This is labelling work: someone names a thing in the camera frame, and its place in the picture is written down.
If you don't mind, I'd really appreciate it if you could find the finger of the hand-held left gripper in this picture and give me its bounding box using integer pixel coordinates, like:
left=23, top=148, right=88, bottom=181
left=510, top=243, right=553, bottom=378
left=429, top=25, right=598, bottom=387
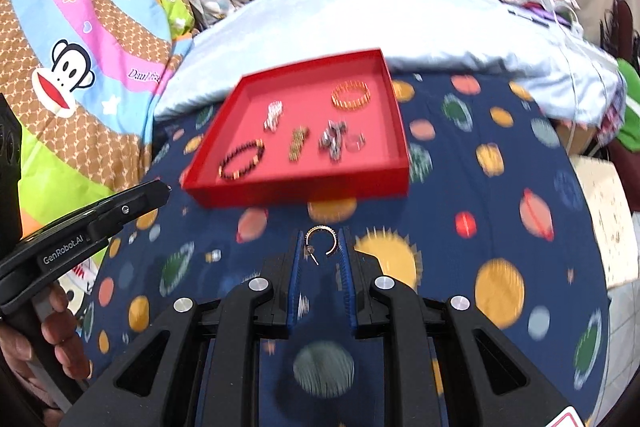
left=86, top=179, right=173, bottom=240

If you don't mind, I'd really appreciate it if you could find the dark red chair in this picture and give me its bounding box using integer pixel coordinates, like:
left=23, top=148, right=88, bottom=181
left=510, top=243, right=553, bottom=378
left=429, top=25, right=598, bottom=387
left=597, top=0, right=640, bottom=168

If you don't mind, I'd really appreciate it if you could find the white pillow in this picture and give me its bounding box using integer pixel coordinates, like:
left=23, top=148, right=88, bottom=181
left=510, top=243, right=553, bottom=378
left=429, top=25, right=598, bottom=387
left=152, top=0, right=622, bottom=124

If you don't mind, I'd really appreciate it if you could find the gold chain bangle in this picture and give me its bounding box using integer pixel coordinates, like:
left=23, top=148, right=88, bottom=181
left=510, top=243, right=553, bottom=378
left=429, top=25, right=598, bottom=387
left=331, top=80, right=371, bottom=110

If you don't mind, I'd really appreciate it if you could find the black bead bracelet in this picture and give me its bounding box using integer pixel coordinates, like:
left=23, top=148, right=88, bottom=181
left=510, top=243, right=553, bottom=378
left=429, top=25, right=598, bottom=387
left=218, top=139, right=265, bottom=182

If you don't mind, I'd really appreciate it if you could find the navy planet print bedsheet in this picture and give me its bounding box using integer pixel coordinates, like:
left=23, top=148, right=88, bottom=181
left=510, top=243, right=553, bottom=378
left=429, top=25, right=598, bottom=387
left=82, top=72, right=617, bottom=427

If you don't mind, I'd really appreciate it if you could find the silver wristwatch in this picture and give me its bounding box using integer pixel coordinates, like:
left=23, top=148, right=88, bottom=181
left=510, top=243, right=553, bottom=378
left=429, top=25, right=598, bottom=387
left=319, top=120, right=352, bottom=163

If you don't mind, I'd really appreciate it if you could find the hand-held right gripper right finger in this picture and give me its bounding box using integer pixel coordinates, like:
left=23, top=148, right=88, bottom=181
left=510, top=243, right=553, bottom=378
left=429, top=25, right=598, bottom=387
left=337, top=227, right=576, bottom=427

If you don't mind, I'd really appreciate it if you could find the white side table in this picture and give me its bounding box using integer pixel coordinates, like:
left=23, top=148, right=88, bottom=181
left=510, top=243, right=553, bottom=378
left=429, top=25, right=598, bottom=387
left=569, top=154, right=640, bottom=291

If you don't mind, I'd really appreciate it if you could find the green garment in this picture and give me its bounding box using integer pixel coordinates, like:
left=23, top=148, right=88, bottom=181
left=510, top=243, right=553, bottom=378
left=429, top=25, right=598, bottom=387
left=614, top=57, right=640, bottom=148

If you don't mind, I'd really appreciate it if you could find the cartoon monkey blanket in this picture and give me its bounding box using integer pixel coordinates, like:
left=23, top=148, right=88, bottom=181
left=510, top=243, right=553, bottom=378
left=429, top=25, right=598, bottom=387
left=0, top=0, right=197, bottom=308

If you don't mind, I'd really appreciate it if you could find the white pearl bracelet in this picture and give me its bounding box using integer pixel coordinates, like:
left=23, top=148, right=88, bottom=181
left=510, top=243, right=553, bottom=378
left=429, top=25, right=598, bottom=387
left=263, top=101, right=285, bottom=133

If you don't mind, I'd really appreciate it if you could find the red shallow box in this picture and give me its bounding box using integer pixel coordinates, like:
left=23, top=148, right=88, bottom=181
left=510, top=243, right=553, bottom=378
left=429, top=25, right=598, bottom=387
left=180, top=48, right=411, bottom=209

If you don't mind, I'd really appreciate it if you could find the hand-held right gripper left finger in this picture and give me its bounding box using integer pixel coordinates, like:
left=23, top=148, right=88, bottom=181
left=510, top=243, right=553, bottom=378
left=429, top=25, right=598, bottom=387
left=60, top=229, right=306, bottom=427

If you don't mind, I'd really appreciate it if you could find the gold wristwatch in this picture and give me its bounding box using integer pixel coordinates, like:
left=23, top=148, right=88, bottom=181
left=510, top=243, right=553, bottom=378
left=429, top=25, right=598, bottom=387
left=288, top=125, right=310, bottom=162

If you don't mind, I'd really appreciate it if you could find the person's left hand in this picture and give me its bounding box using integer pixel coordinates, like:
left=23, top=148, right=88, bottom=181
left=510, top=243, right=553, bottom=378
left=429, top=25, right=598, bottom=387
left=0, top=283, right=94, bottom=408

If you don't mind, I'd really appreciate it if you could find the purple flat item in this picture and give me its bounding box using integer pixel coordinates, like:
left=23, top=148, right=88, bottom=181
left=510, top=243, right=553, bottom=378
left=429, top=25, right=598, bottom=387
left=507, top=3, right=572, bottom=28

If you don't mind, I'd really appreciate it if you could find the white cable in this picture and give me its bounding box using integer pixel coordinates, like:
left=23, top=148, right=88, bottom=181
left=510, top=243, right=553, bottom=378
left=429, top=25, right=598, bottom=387
left=515, top=0, right=608, bottom=145

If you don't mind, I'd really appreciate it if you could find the small hoop earring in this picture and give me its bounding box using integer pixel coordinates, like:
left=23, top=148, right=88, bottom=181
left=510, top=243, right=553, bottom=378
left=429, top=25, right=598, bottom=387
left=304, top=226, right=335, bottom=266

